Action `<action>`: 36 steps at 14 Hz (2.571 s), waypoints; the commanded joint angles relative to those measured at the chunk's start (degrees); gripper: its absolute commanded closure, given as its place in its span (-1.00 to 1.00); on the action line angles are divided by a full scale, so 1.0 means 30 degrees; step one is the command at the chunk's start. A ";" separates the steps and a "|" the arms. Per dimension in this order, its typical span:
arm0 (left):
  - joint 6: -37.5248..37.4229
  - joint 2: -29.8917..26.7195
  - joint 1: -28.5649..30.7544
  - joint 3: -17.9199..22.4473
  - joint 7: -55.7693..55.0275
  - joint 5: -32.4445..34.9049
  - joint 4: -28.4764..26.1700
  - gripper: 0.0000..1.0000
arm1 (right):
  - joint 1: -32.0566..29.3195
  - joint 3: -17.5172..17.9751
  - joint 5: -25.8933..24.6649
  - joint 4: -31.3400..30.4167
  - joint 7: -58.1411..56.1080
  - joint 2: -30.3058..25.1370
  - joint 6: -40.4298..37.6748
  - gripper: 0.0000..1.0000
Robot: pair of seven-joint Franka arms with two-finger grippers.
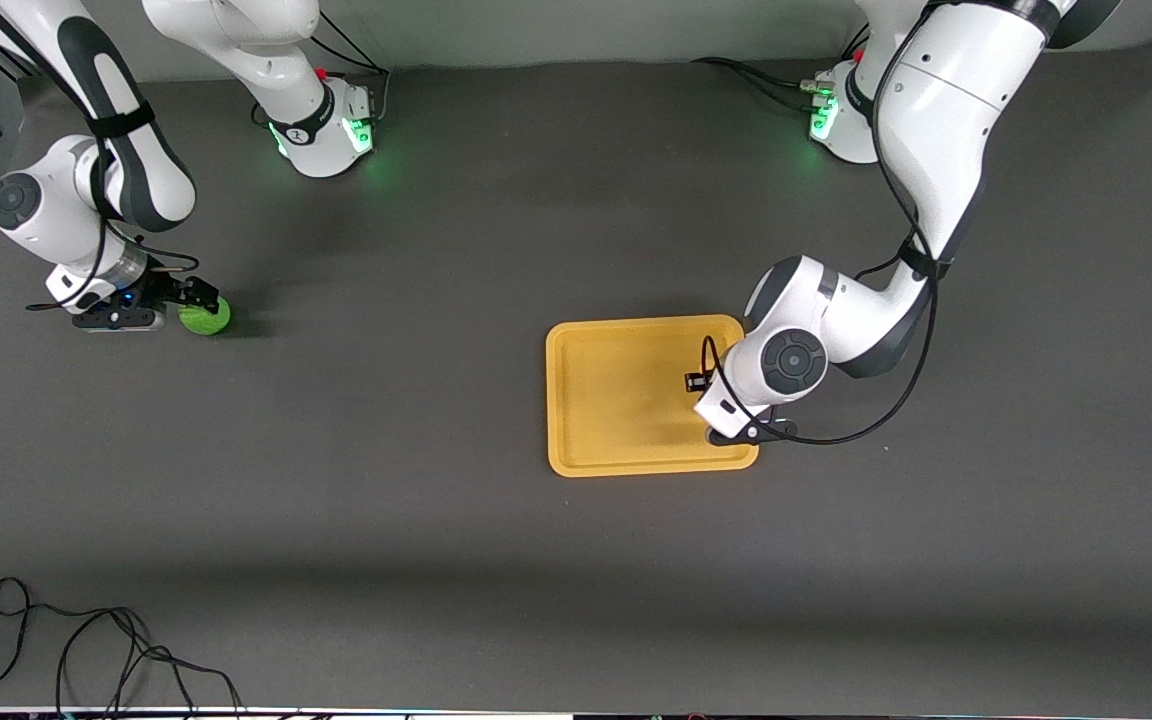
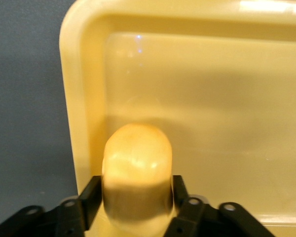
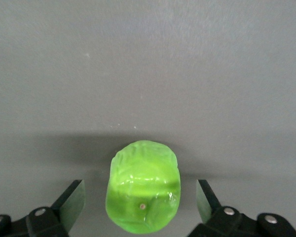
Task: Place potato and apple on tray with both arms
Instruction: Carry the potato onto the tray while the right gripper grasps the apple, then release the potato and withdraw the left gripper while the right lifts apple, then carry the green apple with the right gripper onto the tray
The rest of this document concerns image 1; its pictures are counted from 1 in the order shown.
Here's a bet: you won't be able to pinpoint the green apple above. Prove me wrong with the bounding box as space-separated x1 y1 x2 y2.
178 296 234 337

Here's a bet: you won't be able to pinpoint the yellow plastic tray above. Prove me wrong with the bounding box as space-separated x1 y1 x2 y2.
545 314 760 478

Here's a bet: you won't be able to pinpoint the dark grey table mat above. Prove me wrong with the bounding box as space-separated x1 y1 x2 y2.
0 35 1152 716

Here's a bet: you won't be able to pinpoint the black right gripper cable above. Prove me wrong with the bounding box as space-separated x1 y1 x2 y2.
26 60 202 311

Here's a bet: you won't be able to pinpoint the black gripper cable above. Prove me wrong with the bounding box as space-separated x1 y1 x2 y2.
26 60 202 311
699 0 952 447

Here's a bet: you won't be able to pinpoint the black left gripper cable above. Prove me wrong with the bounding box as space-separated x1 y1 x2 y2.
699 0 952 447

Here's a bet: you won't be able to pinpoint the black right arm base cables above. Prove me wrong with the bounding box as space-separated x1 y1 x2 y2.
301 20 392 129

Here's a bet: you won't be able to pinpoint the black arm base cables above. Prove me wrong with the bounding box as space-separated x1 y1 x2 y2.
301 20 392 129
691 20 872 113

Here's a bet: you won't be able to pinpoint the black left arm base cables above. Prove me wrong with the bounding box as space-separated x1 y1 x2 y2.
691 20 872 113

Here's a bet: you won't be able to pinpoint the thin black loose cable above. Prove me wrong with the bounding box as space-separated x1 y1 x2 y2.
0 577 247 720

